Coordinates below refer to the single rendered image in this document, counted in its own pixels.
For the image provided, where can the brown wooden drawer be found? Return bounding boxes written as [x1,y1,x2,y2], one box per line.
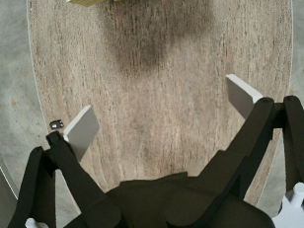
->
[66,0,105,7]

